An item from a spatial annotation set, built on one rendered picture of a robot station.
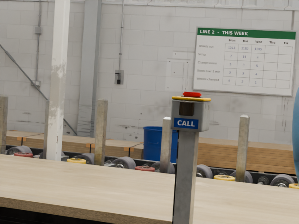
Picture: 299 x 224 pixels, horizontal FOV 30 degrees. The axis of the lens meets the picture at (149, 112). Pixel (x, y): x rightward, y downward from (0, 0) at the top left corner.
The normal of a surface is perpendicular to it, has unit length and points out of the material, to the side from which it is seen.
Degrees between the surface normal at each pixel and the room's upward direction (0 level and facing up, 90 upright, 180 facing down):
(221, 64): 90
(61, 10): 90
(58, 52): 90
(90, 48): 90
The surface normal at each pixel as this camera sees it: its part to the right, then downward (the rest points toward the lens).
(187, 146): -0.31, 0.03
